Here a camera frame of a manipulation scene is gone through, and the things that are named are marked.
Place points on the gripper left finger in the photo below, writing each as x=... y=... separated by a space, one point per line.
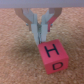
x=31 y=20

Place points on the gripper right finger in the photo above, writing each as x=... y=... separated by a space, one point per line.
x=48 y=20

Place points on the pink block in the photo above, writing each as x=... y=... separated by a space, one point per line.
x=52 y=54

